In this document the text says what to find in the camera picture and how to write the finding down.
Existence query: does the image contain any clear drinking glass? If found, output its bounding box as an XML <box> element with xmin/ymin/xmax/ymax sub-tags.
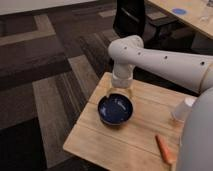
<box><xmin>200</xmin><ymin>0</ymin><xmax>213</xmax><ymax>21</ymax></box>

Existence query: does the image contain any blue round coaster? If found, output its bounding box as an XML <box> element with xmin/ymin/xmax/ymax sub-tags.
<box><xmin>172</xmin><ymin>8</ymin><xmax>187</xmax><ymax>15</ymax></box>

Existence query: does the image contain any orange carrot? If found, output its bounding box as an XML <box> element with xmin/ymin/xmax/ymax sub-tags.
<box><xmin>155</xmin><ymin>135</ymin><xmax>174</xmax><ymax>164</ymax></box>

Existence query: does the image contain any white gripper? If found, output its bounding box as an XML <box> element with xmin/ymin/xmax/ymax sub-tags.
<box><xmin>106</xmin><ymin>75</ymin><xmax>133</xmax><ymax>99</ymax></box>

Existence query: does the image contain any light wooden desk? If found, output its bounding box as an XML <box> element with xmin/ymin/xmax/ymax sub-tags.
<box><xmin>147</xmin><ymin>0</ymin><xmax>213</xmax><ymax>39</ymax></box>

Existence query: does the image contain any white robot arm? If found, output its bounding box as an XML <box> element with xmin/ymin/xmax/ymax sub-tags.
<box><xmin>108</xmin><ymin>35</ymin><xmax>213</xmax><ymax>171</ymax></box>

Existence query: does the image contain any dark blue bowl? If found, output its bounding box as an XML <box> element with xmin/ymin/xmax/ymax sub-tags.
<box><xmin>97</xmin><ymin>93</ymin><xmax>133</xmax><ymax>126</ymax></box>

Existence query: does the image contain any black office chair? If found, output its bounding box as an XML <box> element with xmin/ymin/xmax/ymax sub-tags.
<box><xmin>113</xmin><ymin>0</ymin><xmax>177</xmax><ymax>39</ymax></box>

